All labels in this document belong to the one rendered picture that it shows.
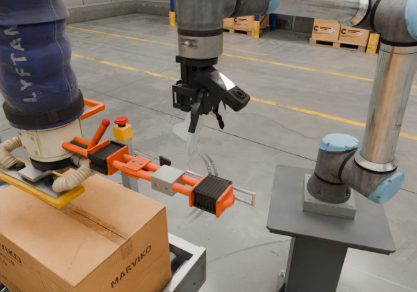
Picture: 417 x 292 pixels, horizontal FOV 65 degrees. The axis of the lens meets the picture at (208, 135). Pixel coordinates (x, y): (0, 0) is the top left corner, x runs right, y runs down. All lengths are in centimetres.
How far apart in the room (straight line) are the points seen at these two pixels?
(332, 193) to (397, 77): 59
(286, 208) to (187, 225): 113
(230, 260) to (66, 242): 134
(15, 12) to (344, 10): 88
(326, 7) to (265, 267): 169
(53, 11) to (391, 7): 93
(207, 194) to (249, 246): 162
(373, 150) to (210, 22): 85
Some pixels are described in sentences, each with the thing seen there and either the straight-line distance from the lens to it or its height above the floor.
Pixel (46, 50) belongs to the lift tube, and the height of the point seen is 153.
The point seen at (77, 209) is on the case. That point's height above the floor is 95.
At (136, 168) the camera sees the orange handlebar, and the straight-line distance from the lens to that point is 91.
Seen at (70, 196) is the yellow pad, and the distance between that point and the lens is 108.
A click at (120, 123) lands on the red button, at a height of 103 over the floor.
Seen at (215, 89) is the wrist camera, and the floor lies 151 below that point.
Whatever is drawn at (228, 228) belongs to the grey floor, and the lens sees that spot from 250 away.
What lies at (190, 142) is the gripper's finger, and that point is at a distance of 68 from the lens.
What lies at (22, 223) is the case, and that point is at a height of 95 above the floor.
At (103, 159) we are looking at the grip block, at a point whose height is 125.
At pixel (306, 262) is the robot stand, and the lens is 176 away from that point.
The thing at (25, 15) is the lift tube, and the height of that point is 162.
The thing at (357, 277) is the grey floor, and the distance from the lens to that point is 240.
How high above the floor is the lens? 174
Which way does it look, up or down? 29 degrees down
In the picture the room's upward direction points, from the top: straight up
